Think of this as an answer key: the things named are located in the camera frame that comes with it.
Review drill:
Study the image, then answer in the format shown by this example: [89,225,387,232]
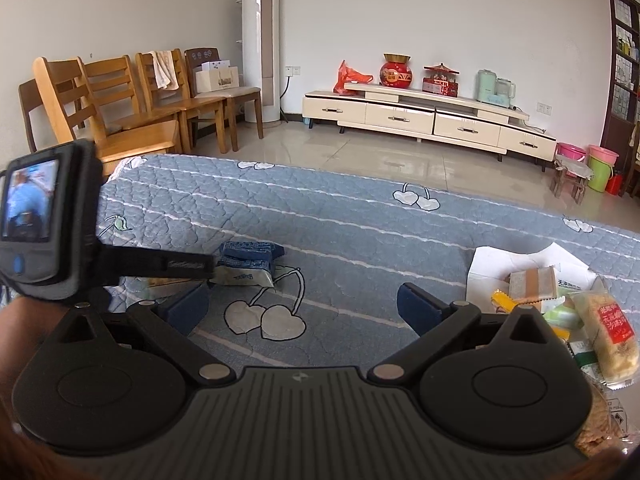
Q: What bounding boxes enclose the pale towel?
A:
[151,50,181,92]

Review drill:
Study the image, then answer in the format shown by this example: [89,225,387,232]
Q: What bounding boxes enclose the dark wooden display shelf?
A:
[600,0,640,168]

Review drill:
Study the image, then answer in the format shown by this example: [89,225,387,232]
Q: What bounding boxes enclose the white cardboard box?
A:
[467,242,640,461]

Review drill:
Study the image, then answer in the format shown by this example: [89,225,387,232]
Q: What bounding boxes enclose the small wooden stool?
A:
[550,155,595,206]

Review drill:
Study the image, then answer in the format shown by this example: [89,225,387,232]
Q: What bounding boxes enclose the white gift bag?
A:
[194,60,242,95]

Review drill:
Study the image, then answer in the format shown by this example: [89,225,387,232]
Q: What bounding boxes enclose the white standing air conditioner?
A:
[241,0,282,126]

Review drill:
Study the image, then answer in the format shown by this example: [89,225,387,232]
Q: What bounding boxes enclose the bread packet with red label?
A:
[570,287,640,388]

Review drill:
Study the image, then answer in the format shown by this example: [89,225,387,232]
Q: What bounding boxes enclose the yellow snack bag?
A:
[490,289,521,315]

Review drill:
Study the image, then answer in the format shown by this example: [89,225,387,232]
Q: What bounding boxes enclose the cream tv cabinet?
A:
[301,81,558,163]

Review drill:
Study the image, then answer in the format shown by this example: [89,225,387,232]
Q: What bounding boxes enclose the mint green kitchen appliance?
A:
[475,69,517,108]

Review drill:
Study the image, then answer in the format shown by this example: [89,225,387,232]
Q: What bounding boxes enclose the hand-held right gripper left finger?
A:
[47,282,236,386]

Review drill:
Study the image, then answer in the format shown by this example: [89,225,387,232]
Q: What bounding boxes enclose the dark green snack box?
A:
[567,340,608,381]

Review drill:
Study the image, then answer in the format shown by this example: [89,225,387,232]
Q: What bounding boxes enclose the brown dining chair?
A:
[625,122,640,198]

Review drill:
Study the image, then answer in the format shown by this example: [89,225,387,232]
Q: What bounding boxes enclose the person's left forearm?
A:
[0,285,68,411]

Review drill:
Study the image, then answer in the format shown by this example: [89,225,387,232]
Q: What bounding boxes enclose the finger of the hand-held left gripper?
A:
[97,245,218,281]

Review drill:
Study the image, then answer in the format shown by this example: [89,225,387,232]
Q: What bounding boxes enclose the clear wafer biscuit pack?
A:
[572,377,636,458]

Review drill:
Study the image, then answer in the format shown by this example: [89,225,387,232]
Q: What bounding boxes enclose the light green snack packet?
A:
[542,296,581,331]

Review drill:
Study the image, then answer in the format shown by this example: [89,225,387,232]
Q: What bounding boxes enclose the red gift box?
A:
[421,62,460,98]

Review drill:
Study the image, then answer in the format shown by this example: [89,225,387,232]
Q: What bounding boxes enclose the red plastic bag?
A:
[334,60,375,96]

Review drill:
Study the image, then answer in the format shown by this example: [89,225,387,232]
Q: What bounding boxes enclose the red round jar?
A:
[379,53,413,88]

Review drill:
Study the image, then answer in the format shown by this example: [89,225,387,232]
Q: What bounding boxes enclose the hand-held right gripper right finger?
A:
[367,282,566,386]

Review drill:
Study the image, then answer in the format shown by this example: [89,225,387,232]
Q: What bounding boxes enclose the blue and white snack packet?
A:
[209,240,286,288]

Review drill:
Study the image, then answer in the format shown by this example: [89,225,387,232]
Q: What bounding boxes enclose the dark wooden chair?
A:
[184,47,264,153]

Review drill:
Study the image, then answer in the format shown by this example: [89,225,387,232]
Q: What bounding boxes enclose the orange striped snack packet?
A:
[509,266,558,301]

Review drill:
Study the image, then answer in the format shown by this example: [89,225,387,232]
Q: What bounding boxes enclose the green plastic bucket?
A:
[587,156,615,193]

